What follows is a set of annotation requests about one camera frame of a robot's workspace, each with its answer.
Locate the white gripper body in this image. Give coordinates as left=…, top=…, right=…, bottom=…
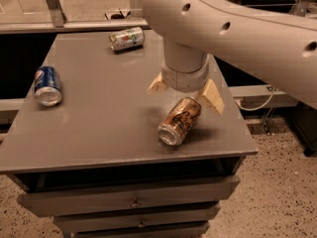
left=161, top=57, right=209, bottom=93

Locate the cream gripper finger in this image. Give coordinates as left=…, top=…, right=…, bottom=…
left=147, top=74, right=168, bottom=94
left=201, top=79, right=225, bottom=116

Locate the orange soda can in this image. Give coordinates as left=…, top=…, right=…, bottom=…
left=158, top=97, right=201, bottom=146

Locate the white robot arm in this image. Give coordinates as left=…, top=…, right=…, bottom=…
left=143, top=0, right=317, bottom=108

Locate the white green soda can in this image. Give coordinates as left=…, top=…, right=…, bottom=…
left=109, top=27, right=145, bottom=52

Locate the blue Pepsi can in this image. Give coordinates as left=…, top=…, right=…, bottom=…
left=34, top=65, right=62, bottom=106

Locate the top grey drawer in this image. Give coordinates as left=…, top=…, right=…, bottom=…
left=17, top=176, right=240, bottom=217

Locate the grey drawer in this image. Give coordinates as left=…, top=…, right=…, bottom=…
left=17, top=176, right=240, bottom=217
left=74, top=221, right=209, bottom=238
left=53, top=202, right=220, bottom=233

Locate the grey drawer cabinet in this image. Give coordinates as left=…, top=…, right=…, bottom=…
left=0, top=27, right=259, bottom=238

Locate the middle grey drawer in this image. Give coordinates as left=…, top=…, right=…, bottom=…
left=53, top=202, right=220, bottom=233

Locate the grey metal railing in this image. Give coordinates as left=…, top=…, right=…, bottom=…
left=0, top=0, right=316, bottom=34

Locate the bottom grey drawer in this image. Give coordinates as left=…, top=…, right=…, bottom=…
left=74, top=221, right=209, bottom=238

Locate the white cable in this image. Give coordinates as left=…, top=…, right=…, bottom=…
left=235, top=86, right=276, bottom=112

